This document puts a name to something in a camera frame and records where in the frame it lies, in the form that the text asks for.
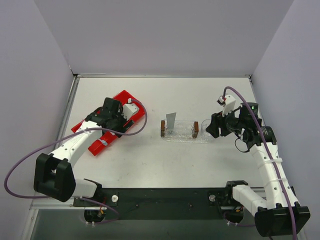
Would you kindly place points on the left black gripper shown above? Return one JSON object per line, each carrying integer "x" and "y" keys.
{"x": 120, "y": 124}

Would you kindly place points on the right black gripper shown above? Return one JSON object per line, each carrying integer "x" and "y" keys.
{"x": 223, "y": 125}

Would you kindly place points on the clear plastic cup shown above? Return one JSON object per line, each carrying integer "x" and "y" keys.
{"x": 205, "y": 123}

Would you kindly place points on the clear tray brown handles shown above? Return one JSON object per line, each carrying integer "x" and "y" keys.
{"x": 185, "y": 131}

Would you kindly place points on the toothpaste tube black cap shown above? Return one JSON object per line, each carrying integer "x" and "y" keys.
{"x": 170, "y": 119}

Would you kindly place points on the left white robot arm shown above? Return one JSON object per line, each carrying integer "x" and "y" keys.
{"x": 54, "y": 176}

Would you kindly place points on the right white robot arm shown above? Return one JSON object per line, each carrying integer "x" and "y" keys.
{"x": 280, "y": 212}

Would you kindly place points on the grey toothbrush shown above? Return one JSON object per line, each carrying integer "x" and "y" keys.
{"x": 104, "y": 143}

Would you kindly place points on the red plastic compartment box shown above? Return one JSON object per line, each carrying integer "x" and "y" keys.
{"x": 112, "y": 104}

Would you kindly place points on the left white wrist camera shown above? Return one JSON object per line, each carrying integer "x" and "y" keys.
{"x": 129, "y": 109}

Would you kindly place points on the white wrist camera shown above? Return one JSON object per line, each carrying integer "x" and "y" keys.
{"x": 129, "y": 109}
{"x": 228, "y": 103}

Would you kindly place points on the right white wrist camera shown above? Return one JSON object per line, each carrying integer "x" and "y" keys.
{"x": 228, "y": 103}

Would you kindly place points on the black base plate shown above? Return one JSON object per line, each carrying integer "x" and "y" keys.
{"x": 166, "y": 204}

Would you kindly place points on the aluminium front rail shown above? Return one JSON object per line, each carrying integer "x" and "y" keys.
{"x": 50, "y": 203}

